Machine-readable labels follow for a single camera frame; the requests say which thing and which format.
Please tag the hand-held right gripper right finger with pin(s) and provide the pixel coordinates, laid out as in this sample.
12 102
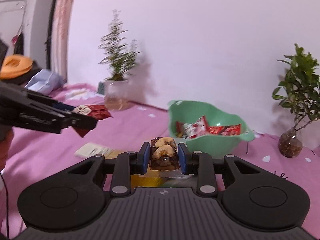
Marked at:
182 158

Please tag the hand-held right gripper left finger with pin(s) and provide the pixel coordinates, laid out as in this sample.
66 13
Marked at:
144 157

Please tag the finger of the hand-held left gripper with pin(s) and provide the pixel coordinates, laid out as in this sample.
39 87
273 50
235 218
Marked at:
80 122
65 107

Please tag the nut date snack clear wrapper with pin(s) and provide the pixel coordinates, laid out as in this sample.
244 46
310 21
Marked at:
163 155

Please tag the small red flower packet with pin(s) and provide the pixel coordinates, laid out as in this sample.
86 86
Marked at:
98 112

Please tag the green plastic bowl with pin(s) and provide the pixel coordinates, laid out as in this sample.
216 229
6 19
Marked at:
215 143

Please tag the yellow snack packet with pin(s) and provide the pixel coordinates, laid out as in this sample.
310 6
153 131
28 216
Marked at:
150 181

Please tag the pale green flat packet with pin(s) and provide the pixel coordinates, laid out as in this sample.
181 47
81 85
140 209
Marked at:
95 150

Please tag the large red and white packet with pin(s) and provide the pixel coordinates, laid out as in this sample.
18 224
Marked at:
195 128

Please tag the white digital clock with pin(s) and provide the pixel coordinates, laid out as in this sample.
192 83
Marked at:
101 88

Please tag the pink printed bedsheet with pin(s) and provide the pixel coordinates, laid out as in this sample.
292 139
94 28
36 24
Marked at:
50 150

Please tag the orange round object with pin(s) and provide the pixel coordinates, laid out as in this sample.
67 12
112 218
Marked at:
16 66

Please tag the long red snack packet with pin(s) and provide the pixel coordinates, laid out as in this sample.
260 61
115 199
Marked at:
225 130

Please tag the small plant in clear cup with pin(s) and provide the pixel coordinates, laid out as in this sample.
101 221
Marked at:
117 80

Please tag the pink patterned curtain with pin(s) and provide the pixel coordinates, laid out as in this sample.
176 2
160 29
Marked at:
63 30

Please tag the leafy plant in glass vase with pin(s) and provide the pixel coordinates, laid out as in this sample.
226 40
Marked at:
297 100

